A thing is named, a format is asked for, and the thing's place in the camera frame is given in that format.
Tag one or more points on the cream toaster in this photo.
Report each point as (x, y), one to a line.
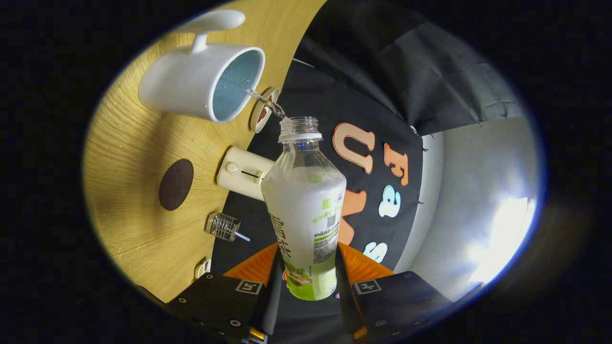
(241, 174)

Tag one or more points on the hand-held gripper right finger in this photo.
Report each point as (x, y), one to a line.
(345, 301)

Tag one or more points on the wooden table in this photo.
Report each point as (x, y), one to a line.
(134, 157)

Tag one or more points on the white ceramic cup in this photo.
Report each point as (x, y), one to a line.
(186, 86)

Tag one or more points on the clear juice bottle white label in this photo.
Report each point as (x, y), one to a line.
(306, 215)

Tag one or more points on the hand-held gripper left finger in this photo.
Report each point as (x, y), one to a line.
(272, 306)

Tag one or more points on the oval dish with red snacks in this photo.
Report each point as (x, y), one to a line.
(260, 117)

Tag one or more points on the black backdrop cloth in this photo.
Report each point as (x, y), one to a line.
(373, 71)

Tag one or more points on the dark brown round coaster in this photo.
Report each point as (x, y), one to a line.
(176, 184)

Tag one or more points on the rectangular white snack dish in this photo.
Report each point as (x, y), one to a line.
(203, 268)

